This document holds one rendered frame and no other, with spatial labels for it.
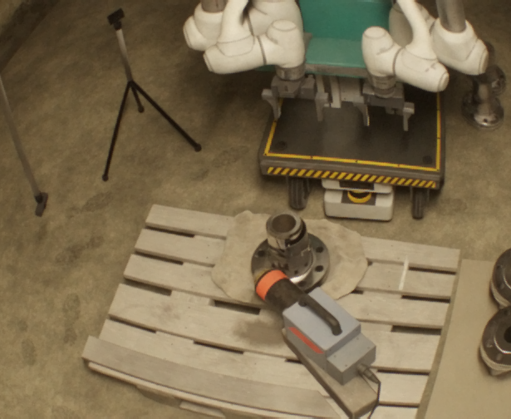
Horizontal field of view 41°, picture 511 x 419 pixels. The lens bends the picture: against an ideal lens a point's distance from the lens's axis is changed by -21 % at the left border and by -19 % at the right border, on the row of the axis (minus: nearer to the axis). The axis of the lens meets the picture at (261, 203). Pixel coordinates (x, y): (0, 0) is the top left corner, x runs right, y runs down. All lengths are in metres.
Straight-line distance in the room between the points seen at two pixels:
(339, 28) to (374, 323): 1.02
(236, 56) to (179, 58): 1.73
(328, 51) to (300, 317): 0.89
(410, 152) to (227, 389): 1.09
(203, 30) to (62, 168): 1.34
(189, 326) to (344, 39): 1.13
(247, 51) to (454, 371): 1.31
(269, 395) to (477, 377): 0.78
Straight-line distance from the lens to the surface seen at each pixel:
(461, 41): 2.38
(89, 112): 3.86
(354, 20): 2.69
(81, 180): 3.52
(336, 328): 2.30
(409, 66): 2.19
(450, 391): 2.64
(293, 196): 3.03
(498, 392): 2.65
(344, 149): 2.89
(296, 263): 2.66
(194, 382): 2.57
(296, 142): 2.93
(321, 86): 2.99
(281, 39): 2.26
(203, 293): 2.79
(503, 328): 2.50
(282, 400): 2.48
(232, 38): 2.26
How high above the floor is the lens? 2.38
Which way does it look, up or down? 48 degrees down
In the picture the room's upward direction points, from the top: 11 degrees counter-clockwise
